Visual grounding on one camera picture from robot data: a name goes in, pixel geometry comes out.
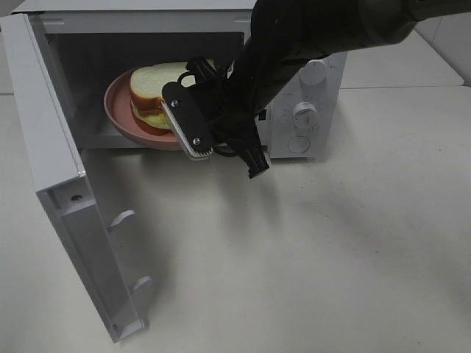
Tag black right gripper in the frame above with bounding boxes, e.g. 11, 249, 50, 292
185, 57, 269, 179

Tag white microwave oven body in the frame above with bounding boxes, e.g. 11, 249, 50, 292
10, 0, 349, 163

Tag round door release button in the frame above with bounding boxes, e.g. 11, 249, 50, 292
288, 136, 310, 154

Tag white bread sandwich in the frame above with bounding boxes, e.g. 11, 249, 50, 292
129, 62, 188, 136

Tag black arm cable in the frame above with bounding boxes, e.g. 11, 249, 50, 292
176, 58, 258, 157

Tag pink round plate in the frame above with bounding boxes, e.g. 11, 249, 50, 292
103, 68, 182, 151

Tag white upper power knob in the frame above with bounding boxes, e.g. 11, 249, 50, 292
299, 60, 327, 86

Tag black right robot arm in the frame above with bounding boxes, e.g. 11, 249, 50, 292
181, 1, 470, 177

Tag white timer knob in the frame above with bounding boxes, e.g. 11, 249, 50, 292
292, 102, 318, 129

